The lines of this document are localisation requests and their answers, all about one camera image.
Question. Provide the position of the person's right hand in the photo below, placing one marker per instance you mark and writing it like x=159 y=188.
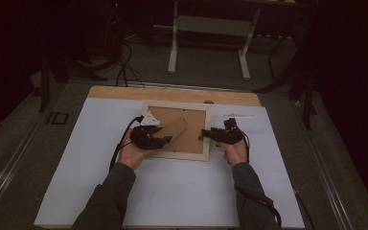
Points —
x=236 y=153

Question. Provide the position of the metal floor rail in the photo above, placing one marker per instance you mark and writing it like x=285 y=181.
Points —
x=3 y=182
x=329 y=179

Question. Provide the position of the wooden picture frame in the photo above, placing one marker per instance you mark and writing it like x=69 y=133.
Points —
x=179 y=116

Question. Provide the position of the black tripod stand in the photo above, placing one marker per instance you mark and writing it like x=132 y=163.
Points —
x=44 y=83
x=307 y=102

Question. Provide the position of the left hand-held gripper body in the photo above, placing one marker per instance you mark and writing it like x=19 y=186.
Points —
x=142 y=137

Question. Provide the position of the person's left hand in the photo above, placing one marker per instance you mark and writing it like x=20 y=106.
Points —
x=131 y=155

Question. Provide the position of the black rectangular floor plate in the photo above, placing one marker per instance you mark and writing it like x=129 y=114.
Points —
x=57 y=118

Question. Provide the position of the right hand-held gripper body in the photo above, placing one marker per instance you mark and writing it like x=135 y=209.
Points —
x=230 y=134

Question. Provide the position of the white metal table frame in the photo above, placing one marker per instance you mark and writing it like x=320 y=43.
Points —
x=172 y=48

